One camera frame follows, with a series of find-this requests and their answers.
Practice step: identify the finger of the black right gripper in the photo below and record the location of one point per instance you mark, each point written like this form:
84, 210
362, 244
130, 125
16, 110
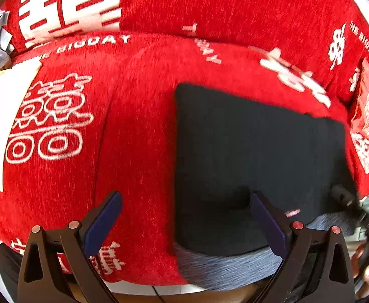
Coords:
347, 201

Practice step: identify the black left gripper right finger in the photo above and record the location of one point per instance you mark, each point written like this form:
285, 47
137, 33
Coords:
331, 278

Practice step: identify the red sofa cover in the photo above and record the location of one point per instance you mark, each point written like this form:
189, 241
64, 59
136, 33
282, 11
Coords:
101, 113

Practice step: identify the black pants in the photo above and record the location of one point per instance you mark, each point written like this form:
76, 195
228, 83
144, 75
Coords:
229, 147

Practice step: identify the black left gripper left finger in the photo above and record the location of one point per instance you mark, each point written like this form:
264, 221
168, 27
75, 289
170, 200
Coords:
41, 278

